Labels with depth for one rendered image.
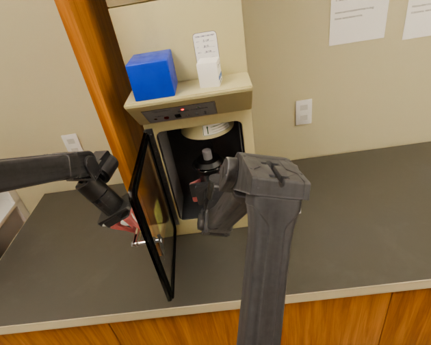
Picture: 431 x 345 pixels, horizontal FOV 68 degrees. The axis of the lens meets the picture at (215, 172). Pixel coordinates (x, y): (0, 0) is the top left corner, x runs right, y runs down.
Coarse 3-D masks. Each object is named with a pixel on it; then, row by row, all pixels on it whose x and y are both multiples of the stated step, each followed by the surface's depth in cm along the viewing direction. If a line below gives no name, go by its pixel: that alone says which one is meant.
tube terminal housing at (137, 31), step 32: (160, 0) 76; (192, 0) 77; (224, 0) 77; (128, 32) 80; (160, 32) 80; (192, 32) 81; (224, 32) 81; (192, 64) 85; (224, 64) 85; (160, 128) 95; (192, 224) 117
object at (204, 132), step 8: (184, 128) 103; (192, 128) 100; (200, 128) 99; (208, 128) 98; (216, 128) 99; (224, 128) 100; (192, 136) 100; (200, 136) 99; (208, 136) 99; (216, 136) 99
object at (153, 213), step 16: (144, 160) 85; (144, 176) 83; (128, 192) 69; (144, 192) 80; (160, 192) 99; (144, 208) 78; (160, 208) 95; (160, 224) 92; (144, 240) 76; (160, 256) 86
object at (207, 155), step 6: (204, 150) 100; (210, 150) 99; (204, 156) 100; (210, 156) 100; (216, 156) 101; (198, 162) 100; (204, 162) 100; (210, 162) 99; (216, 162) 99; (198, 168) 100; (204, 168) 99; (210, 168) 98
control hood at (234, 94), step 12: (180, 84) 85; (192, 84) 84; (228, 84) 80; (240, 84) 79; (132, 96) 83; (180, 96) 78; (192, 96) 78; (204, 96) 78; (216, 96) 78; (228, 96) 79; (240, 96) 80; (132, 108) 80; (144, 108) 80; (156, 108) 81; (216, 108) 86; (228, 108) 87; (240, 108) 88; (144, 120) 89; (168, 120) 91
